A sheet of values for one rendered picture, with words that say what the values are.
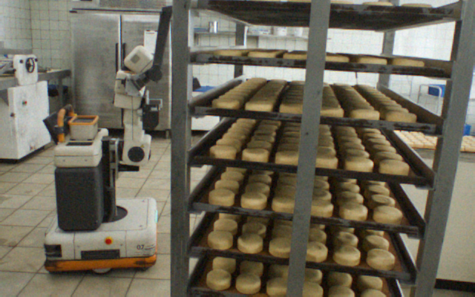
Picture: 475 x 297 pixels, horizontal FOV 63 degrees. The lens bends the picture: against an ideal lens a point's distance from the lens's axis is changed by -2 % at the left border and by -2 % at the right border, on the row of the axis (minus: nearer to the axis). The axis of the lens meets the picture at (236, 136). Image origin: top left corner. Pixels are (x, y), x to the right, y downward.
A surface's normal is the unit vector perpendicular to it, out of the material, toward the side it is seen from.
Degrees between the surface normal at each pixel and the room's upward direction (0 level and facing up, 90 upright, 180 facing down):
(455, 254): 90
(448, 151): 90
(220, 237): 0
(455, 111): 90
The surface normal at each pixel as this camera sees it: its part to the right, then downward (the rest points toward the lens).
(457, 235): -0.15, 0.22
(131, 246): 0.18, 0.24
